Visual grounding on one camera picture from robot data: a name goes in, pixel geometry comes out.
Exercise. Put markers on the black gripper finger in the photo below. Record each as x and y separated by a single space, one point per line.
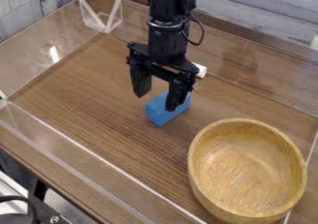
141 77
179 90

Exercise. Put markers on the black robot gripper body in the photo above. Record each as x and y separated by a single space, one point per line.
167 70

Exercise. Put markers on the blue rectangular block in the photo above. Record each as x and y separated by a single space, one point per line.
156 110

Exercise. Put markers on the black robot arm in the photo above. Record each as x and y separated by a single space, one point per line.
162 57

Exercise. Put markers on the brown wooden bowl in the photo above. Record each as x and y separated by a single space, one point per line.
248 171

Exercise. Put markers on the green Expo marker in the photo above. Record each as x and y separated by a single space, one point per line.
203 72

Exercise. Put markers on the clear acrylic tray walls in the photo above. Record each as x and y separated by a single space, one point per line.
74 126

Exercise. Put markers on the black metal table leg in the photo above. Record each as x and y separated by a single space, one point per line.
40 189

